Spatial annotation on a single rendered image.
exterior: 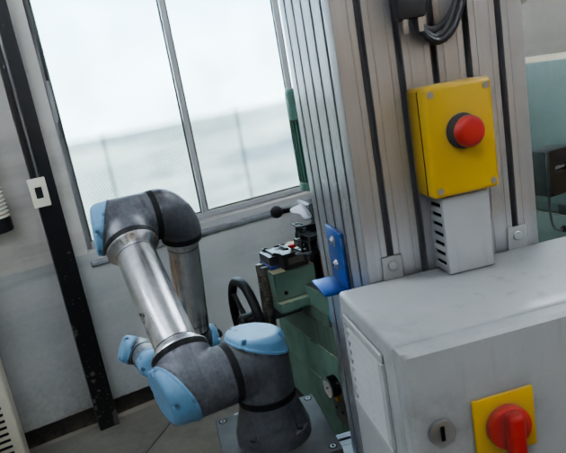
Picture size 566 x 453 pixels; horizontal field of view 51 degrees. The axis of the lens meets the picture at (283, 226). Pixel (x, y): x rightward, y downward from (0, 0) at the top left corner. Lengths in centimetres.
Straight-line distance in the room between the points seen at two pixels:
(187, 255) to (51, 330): 173
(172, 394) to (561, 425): 65
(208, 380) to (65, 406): 215
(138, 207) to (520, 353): 91
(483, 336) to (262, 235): 271
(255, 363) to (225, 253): 210
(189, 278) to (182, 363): 38
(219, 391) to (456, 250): 54
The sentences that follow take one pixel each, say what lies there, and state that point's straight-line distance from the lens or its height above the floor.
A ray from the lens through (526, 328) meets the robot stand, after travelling 65.
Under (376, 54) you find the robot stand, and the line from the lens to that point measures 75.
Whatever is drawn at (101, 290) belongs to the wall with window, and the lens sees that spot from 306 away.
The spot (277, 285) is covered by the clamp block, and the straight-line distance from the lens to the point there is 176.
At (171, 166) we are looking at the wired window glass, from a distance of 313.
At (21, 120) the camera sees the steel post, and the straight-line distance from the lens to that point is 284.
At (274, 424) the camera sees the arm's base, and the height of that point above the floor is 88.
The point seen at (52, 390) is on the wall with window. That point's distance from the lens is 318.
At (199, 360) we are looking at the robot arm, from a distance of 113.
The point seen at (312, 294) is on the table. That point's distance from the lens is 177.
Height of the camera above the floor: 150
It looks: 14 degrees down
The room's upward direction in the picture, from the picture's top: 10 degrees counter-clockwise
